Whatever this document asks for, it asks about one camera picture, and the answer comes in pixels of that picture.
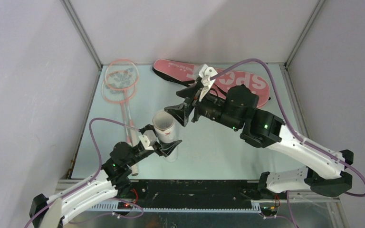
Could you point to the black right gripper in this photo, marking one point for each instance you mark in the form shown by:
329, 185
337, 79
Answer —
181, 111

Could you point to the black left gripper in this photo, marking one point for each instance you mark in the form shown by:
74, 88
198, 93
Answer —
165, 149

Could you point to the white shuttlecock tube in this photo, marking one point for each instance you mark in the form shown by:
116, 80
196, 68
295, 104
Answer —
165, 127

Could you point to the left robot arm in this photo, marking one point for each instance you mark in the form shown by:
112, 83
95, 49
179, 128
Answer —
110, 181

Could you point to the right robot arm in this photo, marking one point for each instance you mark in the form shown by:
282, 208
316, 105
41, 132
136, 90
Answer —
322, 172

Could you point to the pink sport racket bag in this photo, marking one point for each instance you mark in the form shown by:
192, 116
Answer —
183, 74

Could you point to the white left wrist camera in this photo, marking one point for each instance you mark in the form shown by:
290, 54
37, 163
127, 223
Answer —
148, 139

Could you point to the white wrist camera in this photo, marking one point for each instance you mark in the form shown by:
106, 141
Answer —
204, 73
148, 139

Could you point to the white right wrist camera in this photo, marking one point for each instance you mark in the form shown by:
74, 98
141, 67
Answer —
204, 73

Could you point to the aluminium front frame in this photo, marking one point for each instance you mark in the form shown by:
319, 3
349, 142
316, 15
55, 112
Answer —
303, 207

